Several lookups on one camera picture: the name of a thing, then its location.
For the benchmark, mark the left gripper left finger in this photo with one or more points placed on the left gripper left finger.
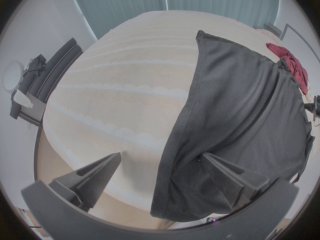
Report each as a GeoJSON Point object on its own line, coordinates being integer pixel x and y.
{"type": "Point", "coordinates": [92, 181]}

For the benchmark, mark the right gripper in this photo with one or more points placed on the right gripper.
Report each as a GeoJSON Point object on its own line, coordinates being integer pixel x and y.
{"type": "Point", "coordinates": [317, 106]}

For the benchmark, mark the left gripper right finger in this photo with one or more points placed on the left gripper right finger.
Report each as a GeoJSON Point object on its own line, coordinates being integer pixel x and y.
{"type": "Point", "coordinates": [235, 181]}

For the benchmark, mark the black T-shirt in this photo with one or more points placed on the black T-shirt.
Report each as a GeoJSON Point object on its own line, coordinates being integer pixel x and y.
{"type": "Point", "coordinates": [237, 109]}

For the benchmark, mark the bed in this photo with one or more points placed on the bed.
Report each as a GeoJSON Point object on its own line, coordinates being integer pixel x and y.
{"type": "Point", "coordinates": [125, 84]}

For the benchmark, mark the dark red garment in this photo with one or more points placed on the dark red garment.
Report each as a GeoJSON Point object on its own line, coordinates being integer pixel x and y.
{"type": "Point", "coordinates": [292, 64]}

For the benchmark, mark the grey bedside table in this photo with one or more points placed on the grey bedside table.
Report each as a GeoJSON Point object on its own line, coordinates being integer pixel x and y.
{"type": "Point", "coordinates": [271, 29]}

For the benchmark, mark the white cloth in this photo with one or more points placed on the white cloth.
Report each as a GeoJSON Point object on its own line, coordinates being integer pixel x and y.
{"type": "Point", "coordinates": [22, 99]}

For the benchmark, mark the black chest of drawers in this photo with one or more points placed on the black chest of drawers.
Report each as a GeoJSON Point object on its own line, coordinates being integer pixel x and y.
{"type": "Point", "coordinates": [55, 69]}

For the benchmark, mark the dark grey garment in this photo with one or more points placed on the dark grey garment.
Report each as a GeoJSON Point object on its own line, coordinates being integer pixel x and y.
{"type": "Point", "coordinates": [36, 65]}

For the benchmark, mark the round white mirror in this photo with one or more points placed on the round white mirror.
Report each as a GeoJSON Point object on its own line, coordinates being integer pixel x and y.
{"type": "Point", "coordinates": [12, 75]}

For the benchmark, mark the blue-green curtain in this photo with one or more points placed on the blue-green curtain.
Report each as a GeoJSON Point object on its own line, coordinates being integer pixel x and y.
{"type": "Point", "coordinates": [120, 6]}
{"type": "Point", "coordinates": [220, 1]}

